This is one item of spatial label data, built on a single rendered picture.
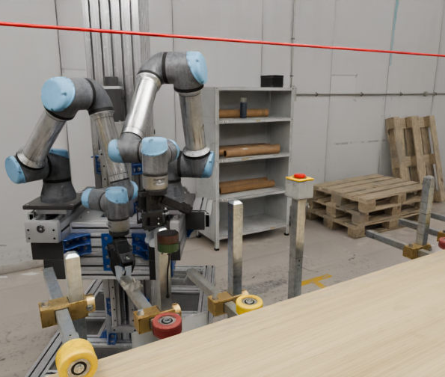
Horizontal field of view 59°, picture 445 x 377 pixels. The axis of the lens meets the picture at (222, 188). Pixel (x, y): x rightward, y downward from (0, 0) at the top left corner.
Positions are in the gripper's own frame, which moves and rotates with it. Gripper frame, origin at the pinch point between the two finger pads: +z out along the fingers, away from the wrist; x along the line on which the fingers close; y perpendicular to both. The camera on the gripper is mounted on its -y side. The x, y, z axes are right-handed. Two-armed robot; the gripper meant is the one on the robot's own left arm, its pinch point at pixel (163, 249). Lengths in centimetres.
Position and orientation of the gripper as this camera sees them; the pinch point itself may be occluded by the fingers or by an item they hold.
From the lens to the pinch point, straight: 128.1
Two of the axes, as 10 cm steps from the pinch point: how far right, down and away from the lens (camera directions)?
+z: -0.1, 9.7, 2.3
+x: 4.9, 2.0, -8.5
